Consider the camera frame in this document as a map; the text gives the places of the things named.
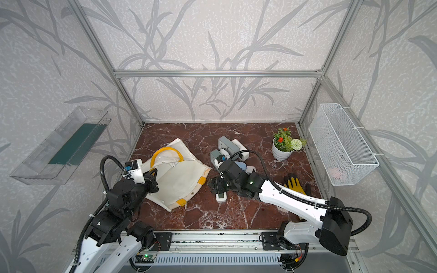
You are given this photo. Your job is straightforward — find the light blue face alarm clock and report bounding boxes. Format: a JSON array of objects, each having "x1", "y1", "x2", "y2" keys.
[{"x1": 236, "y1": 162, "x2": 247, "y2": 171}]

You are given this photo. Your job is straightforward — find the white digital clock dark screen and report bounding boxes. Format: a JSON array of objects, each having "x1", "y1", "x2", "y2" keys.
[{"x1": 231, "y1": 139, "x2": 250, "y2": 161}]

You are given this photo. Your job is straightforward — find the green square analog clock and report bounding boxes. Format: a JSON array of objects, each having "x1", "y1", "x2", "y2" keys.
[{"x1": 210, "y1": 150, "x2": 222, "y2": 169}]

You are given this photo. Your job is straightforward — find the grey square analog clock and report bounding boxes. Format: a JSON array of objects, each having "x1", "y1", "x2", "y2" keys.
[{"x1": 217, "y1": 136, "x2": 240, "y2": 156}]

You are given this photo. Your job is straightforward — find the white canvas bag yellow handles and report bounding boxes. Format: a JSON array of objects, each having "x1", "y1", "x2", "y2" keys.
[{"x1": 141, "y1": 138, "x2": 212, "y2": 212}]

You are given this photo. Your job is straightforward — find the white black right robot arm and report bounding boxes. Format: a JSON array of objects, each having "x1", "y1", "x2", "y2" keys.
[{"x1": 207, "y1": 160, "x2": 353, "y2": 256}]

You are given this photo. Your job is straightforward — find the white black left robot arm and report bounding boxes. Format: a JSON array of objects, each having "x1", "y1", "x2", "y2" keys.
[{"x1": 69, "y1": 168, "x2": 159, "y2": 273}]

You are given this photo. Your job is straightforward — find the white pot artificial plant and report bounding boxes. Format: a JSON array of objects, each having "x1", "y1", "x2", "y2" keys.
[{"x1": 272, "y1": 127, "x2": 307, "y2": 161}]

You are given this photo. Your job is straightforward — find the green circuit board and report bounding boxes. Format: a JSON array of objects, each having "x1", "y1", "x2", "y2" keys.
[{"x1": 135, "y1": 254, "x2": 157, "y2": 265}]

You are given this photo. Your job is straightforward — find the yellow work glove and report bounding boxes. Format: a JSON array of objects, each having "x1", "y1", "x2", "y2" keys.
[{"x1": 283, "y1": 173, "x2": 311, "y2": 196}]

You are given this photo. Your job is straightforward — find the pink object in basket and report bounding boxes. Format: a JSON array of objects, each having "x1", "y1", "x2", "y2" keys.
[{"x1": 328, "y1": 167, "x2": 347, "y2": 180}]

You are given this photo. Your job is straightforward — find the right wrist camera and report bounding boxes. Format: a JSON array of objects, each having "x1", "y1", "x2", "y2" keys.
[{"x1": 216, "y1": 155, "x2": 228, "y2": 166}]

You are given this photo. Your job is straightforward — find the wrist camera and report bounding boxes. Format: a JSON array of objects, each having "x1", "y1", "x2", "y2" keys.
[
  {"x1": 122, "y1": 159, "x2": 145, "y2": 184},
  {"x1": 216, "y1": 155, "x2": 228, "y2": 166}
]

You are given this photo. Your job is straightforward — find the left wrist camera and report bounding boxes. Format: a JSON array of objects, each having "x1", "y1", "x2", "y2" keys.
[{"x1": 122, "y1": 159, "x2": 145, "y2": 184}]

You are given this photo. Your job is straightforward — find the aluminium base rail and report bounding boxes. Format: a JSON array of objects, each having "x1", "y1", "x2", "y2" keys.
[{"x1": 126, "y1": 229, "x2": 347, "y2": 267}]

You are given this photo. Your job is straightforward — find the clear plastic wall shelf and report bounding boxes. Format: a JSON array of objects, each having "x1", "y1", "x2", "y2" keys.
[{"x1": 10, "y1": 106, "x2": 111, "y2": 185}]

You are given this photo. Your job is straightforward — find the white wire mesh basket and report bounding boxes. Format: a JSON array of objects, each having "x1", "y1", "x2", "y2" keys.
[{"x1": 308, "y1": 104, "x2": 380, "y2": 186}]

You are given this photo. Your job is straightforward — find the right black cable conduit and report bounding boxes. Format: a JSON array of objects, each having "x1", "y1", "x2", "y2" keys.
[{"x1": 229, "y1": 149, "x2": 373, "y2": 237}]

